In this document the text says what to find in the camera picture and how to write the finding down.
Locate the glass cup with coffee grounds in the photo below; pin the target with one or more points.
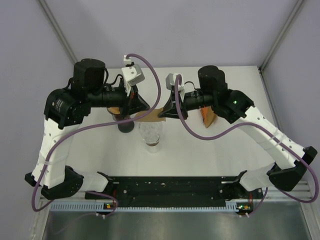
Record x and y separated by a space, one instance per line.
152 147

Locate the left aluminium frame post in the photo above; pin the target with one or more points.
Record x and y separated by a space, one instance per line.
58 31

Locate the glass carafe red collar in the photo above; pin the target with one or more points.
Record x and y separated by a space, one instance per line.
124 127

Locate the brown paper coffee filter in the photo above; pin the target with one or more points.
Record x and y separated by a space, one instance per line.
114 110

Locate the aluminium frame post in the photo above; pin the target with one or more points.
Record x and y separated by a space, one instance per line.
58 31
298 6

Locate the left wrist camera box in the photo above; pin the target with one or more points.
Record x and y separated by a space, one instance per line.
132 74

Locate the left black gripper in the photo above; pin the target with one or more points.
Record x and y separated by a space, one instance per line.
134 103

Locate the stack of brown filters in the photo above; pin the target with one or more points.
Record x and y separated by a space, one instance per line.
209 118

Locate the clear plastic coffee dripper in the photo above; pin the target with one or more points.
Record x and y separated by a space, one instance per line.
118 117

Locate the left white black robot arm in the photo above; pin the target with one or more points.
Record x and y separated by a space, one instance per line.
64 112

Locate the orange coffee filter box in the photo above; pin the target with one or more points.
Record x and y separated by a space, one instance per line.
203 113

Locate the clear glass crystal dripper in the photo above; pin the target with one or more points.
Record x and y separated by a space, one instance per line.
150 132

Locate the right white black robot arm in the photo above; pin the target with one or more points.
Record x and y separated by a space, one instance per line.
290 159

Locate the right aluminium frame post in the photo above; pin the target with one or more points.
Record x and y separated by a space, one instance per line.
298 6

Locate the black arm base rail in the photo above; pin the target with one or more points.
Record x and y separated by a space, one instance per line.
177 191

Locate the grey slotted cable duct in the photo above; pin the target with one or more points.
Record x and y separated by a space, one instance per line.
77 206

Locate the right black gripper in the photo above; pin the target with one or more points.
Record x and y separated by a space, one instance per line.
170 111

